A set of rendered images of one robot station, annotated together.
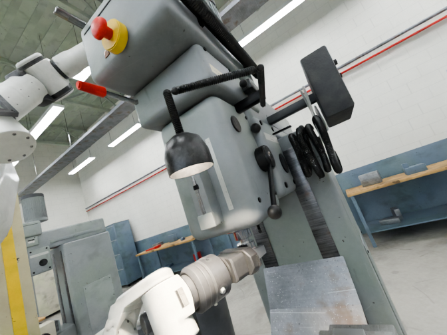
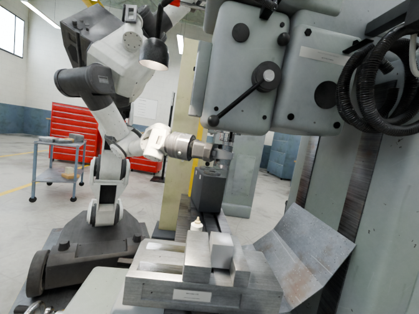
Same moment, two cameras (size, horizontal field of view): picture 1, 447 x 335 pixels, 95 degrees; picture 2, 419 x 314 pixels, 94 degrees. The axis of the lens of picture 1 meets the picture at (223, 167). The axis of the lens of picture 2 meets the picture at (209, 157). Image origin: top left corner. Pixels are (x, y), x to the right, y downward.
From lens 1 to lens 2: 51 cm
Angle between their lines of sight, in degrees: 58
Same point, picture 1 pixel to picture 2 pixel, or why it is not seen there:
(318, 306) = (297, 255)
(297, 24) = not seen: outside the picture
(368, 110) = not seen: outside the picture
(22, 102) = (176, 10)
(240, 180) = (209, 87)
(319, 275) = (320, 239)
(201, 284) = (168, 141)
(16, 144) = (133, 38)
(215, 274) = (179, 142)
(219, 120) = (218, 28)
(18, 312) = not seen: hidden behind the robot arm
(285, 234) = (323, 185)
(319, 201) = (377, 170)
